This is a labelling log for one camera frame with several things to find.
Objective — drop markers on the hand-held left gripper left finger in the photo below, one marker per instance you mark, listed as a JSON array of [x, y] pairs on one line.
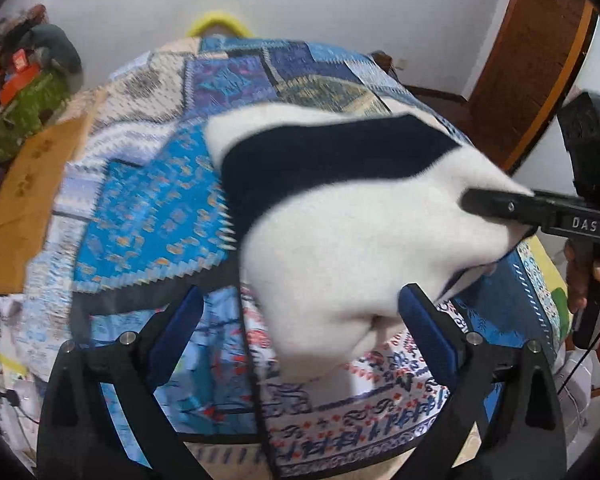
[[176, 332]]

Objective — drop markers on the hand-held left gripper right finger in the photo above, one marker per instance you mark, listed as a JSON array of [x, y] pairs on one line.
[[425, 332]]

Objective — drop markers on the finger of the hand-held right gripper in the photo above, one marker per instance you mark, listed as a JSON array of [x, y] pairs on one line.
[[500, 206]]

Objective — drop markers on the cream navy striped sweater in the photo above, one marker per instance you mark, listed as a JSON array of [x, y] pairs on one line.
[[330, 270]]

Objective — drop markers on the pile of colourful clothes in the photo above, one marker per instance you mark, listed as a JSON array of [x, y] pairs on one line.
[[5, 35]]

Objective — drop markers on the person's right hand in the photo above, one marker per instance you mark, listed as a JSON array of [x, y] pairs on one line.
[[576, 280]]

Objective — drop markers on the wooden door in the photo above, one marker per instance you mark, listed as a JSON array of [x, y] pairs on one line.
[[530, 60]]

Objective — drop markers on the blue patchwork blanket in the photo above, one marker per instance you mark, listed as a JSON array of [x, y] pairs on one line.
[[145, 210]]

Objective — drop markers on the white printed bed sheet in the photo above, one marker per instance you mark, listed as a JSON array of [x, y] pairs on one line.
[[5, 330]]

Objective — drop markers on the yellow-brown mat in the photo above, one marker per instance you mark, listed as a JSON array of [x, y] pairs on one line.
[[30, 180]]

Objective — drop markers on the green patterned bag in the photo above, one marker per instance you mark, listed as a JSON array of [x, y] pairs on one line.
[[20, 115]]

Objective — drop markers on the orange box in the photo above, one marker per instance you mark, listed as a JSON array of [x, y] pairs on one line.
[[15, 87]]

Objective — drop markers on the grey plush toy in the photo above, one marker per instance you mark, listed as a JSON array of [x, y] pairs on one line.
[[55, 47]]

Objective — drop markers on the small red box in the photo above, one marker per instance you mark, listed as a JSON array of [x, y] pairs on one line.
[[24, 61]]

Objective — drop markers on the yellow foam arch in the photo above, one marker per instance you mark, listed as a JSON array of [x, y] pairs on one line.
[[220, 17]]

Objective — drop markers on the wooden bed post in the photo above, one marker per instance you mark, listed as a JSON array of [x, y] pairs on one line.
[[382, 62]]

